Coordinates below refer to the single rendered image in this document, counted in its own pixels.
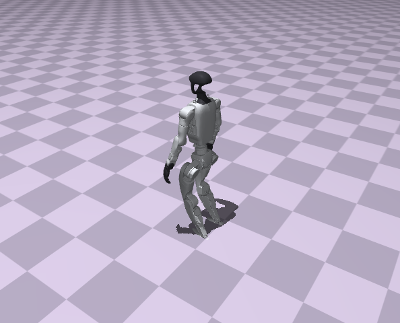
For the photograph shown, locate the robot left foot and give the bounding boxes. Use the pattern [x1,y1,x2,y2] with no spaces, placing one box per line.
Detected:
[193,228,209,240]

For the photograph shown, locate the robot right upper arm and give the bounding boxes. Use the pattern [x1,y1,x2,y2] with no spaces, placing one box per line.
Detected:
[210,97,222,129]

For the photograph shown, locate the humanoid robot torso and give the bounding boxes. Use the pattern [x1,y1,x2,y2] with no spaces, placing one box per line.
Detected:
[187,94,216,170]

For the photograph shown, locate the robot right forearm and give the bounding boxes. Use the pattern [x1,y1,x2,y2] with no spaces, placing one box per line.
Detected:
[208,127,220,144]

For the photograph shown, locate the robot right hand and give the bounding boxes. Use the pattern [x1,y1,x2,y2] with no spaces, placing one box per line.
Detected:
[206,140,215,150]

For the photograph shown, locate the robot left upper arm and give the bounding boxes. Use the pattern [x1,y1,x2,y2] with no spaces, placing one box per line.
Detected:
[176,106,195,146]

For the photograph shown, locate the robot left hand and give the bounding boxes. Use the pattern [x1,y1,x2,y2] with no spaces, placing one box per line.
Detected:
[163,163,174,184]

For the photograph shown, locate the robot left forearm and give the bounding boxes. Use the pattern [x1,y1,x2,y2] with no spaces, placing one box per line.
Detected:
[166,136,182,166]

